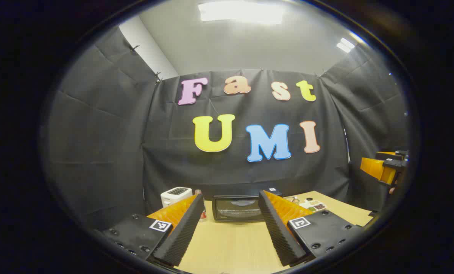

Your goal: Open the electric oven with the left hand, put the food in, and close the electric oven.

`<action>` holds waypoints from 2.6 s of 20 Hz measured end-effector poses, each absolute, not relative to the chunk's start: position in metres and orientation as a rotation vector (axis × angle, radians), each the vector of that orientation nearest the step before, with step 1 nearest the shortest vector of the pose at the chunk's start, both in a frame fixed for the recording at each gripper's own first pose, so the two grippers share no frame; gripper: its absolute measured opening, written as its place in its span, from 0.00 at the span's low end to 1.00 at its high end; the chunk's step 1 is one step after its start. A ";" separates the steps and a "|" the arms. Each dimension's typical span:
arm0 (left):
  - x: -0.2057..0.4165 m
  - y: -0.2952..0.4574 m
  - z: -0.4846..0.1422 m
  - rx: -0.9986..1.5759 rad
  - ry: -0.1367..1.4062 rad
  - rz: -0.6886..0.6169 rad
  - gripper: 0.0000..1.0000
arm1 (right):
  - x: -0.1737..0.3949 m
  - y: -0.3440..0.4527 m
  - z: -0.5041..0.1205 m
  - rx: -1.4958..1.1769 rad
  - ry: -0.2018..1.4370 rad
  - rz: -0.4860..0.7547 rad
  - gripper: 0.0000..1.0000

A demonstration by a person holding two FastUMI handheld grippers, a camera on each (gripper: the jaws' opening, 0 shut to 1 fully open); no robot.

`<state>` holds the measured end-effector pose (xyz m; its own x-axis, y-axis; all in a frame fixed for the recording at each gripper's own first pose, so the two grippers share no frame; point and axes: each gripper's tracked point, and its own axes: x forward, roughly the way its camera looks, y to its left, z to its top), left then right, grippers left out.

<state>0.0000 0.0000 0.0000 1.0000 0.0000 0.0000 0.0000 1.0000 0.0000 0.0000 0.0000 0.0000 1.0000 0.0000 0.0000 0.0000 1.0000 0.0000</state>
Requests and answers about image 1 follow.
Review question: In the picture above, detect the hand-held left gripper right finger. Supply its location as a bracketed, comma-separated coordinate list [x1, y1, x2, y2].
[258, 190, 364, 267]

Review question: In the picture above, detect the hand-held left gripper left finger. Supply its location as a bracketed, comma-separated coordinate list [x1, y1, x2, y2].
[97, 193, 206, 267]

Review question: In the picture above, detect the black electric oven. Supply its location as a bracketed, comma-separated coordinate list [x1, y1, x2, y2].
[212, 186, 285, 223]

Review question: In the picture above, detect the red label sauce bottle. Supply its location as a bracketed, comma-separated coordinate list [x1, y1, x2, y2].
[194, 189, 208, 222]

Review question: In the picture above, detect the white divided bean plate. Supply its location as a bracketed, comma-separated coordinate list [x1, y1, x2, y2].
[299, 198, 327, 212]

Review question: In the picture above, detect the small ceiling light panel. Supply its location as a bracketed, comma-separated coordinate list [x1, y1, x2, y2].
[336, 37, 356, 53]

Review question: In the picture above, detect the large ceiling light panel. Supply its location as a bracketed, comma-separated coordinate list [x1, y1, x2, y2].
[198, 0, 285, 25]

